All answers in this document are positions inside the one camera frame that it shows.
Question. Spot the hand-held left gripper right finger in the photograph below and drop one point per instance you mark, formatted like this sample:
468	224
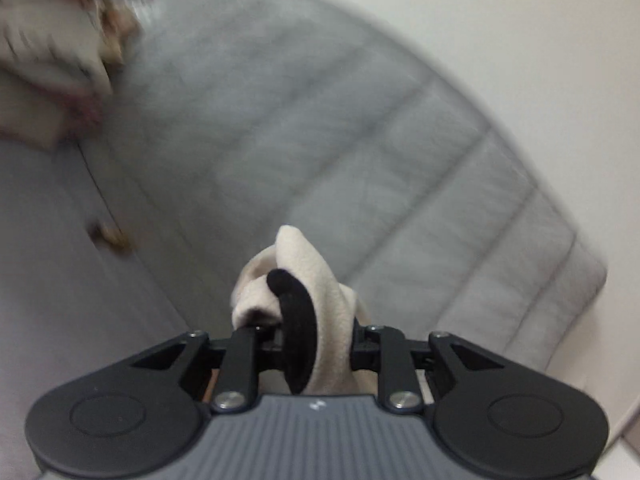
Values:
392	360

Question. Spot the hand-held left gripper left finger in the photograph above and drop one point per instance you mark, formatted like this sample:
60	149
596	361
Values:
245	355

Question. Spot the beige bear print sweatshirt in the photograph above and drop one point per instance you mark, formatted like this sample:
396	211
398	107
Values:
310	280

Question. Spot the small brown object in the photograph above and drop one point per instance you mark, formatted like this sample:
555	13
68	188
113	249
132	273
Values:
110	237

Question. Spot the grey bed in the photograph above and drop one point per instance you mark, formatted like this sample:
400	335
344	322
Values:
50	260

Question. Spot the grey quilted headboard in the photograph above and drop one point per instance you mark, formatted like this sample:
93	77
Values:
350	135

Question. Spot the folded grey quilt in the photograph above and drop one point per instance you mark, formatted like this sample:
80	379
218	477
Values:
40	35

